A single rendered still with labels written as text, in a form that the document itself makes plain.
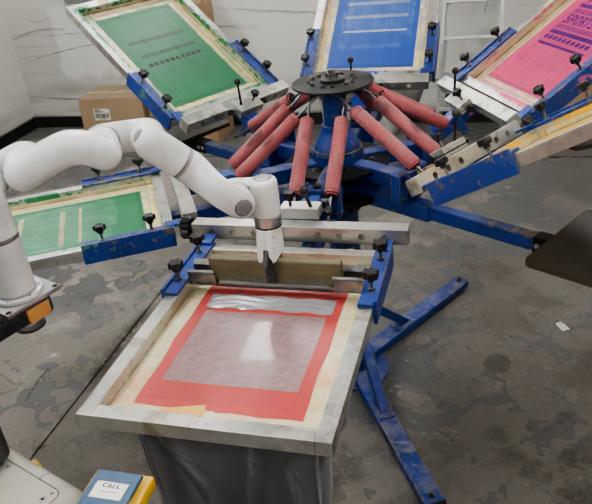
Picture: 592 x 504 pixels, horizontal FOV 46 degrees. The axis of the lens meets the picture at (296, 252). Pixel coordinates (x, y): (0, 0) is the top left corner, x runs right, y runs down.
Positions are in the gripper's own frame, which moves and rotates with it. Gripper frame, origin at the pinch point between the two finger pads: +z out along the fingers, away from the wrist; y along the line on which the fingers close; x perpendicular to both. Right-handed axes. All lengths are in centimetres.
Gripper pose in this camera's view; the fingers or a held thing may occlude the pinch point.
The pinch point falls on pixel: (275, 272)
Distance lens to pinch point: 196.3
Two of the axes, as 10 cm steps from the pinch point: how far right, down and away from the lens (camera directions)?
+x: 9.6, 0.4, -2.7
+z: 1.0, 8.7, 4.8
